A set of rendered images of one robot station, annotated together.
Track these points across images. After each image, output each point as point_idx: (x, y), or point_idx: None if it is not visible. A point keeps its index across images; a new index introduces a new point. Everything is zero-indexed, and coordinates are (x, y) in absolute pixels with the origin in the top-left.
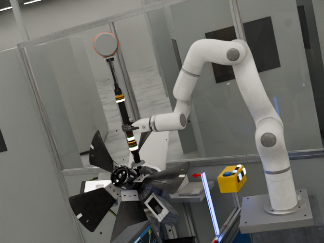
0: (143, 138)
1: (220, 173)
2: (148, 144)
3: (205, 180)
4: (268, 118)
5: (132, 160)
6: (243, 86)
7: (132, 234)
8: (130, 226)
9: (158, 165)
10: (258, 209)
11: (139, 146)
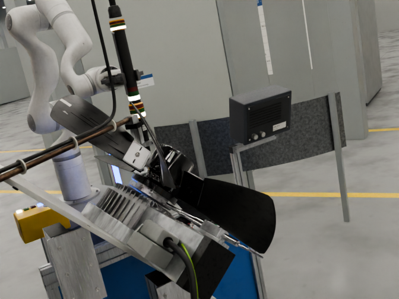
0: (104, 119)
1: None
2: (40, 191)
3: None
4: (48, 102)
5: (84, 220)
6: (56, 55)
7: (249, 92)
8: (243, 101)
9: (76, 210)
10: (94, 201)
11: (117, 129)
